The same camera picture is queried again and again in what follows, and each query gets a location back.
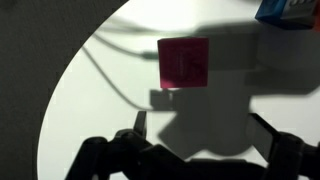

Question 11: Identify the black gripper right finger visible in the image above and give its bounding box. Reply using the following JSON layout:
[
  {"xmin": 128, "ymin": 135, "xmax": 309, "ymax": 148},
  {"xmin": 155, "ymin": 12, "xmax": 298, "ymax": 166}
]
[{"xmin": 244, "ymin": 112, "xmax": 320, "ymax": 180}]

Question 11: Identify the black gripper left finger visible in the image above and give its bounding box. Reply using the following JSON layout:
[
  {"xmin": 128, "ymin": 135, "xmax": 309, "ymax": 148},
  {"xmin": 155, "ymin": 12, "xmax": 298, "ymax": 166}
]
[{"xmin": 64, "ymin": 110, "xmax": 158, "ymax": 180}]

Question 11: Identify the purple toy block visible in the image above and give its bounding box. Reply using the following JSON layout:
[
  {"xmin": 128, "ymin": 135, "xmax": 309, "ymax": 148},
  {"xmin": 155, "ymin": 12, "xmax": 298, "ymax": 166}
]
[{"xmin": 157, "ymin": 37, "xmax": 211, "ymax": 90}]

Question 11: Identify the blue toy block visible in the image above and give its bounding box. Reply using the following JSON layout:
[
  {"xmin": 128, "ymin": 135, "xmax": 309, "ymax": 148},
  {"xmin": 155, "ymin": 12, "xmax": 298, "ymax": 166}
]
[{"xmin": 254, "ymin": 0, "xmax": 316, "ymax": 32}]

